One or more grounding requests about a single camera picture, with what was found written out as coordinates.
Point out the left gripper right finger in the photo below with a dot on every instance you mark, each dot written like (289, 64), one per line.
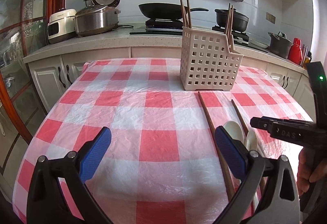
(279, 202)

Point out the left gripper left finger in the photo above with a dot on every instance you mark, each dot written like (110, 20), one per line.
(57, 191)

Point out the white ceramic spoon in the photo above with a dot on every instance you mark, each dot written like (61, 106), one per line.
(234, 130)
(251, 141)

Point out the lower white kitchen cabinets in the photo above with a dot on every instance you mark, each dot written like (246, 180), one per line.
(53, 71)

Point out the person's right hand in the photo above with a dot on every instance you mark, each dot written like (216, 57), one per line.
(306, 175)

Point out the oil bottle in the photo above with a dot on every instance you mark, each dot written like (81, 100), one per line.
(307, 59)

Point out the steel thermos bottle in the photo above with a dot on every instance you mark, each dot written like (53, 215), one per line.
(304, 52)

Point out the red thermos jug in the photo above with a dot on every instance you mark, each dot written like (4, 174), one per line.
(295, 53)

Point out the grey stock pot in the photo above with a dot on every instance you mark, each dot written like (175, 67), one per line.
(279, 44)

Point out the red white checkered tablecloth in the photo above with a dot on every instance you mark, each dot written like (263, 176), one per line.
(161, 166)

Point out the white perforated utensil basket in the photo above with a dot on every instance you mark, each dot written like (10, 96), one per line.
(207, 63)

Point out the white small cooker appliance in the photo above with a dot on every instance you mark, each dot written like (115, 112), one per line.
(61, 26)

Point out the black gas cooktop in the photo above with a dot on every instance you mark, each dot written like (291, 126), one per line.
(174, 28)

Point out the black wok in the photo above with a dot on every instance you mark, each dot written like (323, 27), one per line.
(161, 11)

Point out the red framed glass door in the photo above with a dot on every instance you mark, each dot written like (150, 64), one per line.
(23, 31)

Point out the silver open rice cooker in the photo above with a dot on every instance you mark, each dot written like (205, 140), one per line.
(99, 17)

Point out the wall power socket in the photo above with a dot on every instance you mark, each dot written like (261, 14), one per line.
(270, 17)

